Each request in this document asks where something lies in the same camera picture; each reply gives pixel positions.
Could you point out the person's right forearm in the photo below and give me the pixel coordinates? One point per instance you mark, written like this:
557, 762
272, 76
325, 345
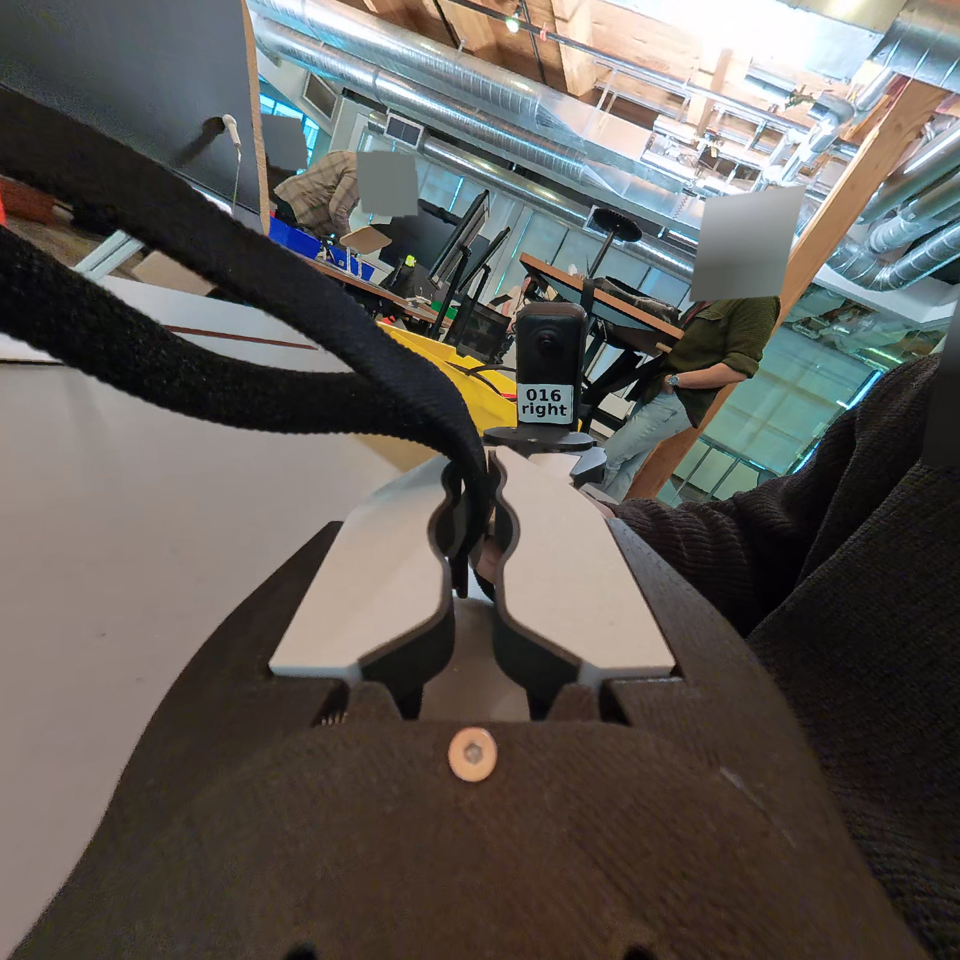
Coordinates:
825, 630

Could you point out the black monitor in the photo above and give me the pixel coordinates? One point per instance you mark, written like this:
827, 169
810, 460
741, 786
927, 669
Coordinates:
468, 240

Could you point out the blue parts tray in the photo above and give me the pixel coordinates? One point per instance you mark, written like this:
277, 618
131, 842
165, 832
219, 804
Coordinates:
315, 240

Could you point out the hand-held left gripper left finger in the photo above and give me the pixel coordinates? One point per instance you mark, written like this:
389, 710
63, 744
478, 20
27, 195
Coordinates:
368, 585

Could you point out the wooden top standing desk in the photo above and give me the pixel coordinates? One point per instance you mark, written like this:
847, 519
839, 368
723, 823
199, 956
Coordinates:
615, 308

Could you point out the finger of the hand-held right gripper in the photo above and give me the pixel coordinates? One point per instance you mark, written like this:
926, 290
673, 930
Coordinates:
590, 464

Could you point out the yellow storage bin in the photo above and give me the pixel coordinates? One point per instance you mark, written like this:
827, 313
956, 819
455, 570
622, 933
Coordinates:
450, 375

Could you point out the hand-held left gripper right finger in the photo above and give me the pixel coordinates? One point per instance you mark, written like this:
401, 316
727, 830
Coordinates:
585, 578

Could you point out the slim wooden post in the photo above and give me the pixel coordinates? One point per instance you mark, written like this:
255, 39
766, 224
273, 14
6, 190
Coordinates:
810, 255

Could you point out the silver ventilation duct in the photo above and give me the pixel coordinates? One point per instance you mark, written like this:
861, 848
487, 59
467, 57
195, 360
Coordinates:
900, 225
495, 90

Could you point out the person's right hand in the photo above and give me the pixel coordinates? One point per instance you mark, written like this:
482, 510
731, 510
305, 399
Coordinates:
488, 567

